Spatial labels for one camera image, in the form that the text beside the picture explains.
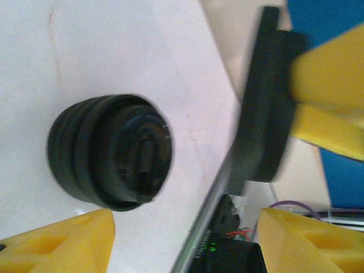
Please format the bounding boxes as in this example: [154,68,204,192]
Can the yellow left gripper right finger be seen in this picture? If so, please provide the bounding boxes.
[257,207,364,273]

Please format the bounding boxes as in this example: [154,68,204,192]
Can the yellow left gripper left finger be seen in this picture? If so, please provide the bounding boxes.
[0,209,116,273]

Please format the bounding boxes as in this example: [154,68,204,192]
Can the long aluminium frame rail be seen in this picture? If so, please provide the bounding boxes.
[169,159,245,273]

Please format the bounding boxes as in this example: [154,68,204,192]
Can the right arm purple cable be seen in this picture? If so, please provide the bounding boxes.
[268,200,319,221]

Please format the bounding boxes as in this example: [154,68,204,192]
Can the black plastic cup lid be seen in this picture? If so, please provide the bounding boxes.
[227,6,308,197]

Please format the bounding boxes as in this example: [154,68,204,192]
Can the right arm red wires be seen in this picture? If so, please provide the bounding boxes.
[226,229,254,240]

